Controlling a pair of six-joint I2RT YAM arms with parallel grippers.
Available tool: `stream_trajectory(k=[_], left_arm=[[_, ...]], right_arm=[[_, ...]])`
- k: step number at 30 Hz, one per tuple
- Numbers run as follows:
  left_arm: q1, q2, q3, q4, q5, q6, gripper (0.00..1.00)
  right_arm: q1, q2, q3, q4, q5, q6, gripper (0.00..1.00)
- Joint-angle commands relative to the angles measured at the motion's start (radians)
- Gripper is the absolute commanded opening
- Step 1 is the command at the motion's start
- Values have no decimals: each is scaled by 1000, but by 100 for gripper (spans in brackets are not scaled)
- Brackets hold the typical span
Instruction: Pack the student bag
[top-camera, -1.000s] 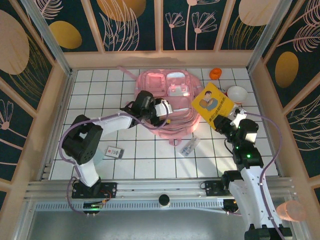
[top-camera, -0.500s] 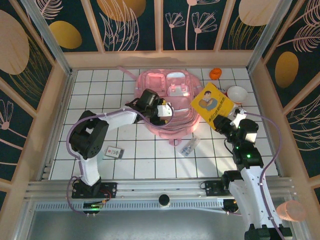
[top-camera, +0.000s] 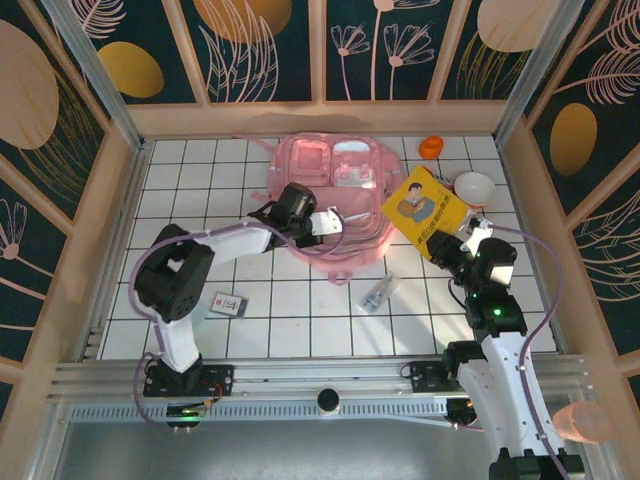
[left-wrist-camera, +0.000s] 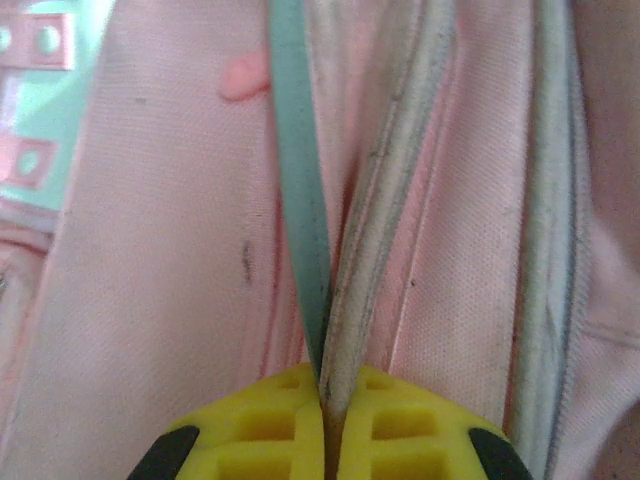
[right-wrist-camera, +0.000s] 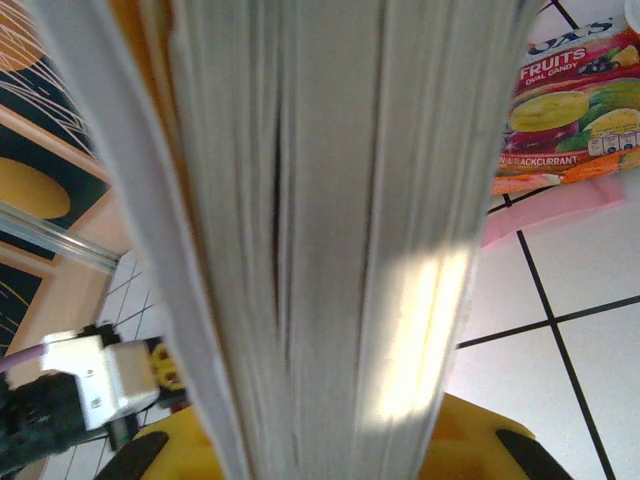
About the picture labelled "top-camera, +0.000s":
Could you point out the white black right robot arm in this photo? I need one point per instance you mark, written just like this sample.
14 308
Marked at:
500 390

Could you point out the small white card box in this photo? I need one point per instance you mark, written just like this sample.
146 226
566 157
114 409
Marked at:
227 304

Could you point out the black controller box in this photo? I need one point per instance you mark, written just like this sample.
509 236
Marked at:
457 412
185 415

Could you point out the pink backpack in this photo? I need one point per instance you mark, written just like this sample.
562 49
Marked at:
360 220

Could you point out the white orange bowl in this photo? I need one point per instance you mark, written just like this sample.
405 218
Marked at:
475 187

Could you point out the clear plastic pencil case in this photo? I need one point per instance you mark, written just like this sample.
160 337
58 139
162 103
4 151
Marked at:
380 295

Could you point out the aluminium table side rail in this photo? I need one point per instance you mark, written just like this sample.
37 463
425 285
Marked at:
517 200
117 240

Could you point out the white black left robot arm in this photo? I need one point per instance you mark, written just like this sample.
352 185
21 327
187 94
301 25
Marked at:
175 345

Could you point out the translucent pink cup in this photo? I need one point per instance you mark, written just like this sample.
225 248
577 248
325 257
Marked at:
585 422

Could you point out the yellow book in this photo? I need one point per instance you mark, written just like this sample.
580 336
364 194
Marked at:
420 210

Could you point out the aluminium corner post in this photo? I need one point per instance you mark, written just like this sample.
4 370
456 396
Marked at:
538 75
95 75

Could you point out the long aluminium base rail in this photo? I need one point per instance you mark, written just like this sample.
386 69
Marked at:
300 377

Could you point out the black round knob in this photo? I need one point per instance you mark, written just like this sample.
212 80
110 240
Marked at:
328 398

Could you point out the grey metal base sheet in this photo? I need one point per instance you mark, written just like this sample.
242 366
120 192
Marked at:
300 450

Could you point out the small orange toy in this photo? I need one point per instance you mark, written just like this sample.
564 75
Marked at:
431 147

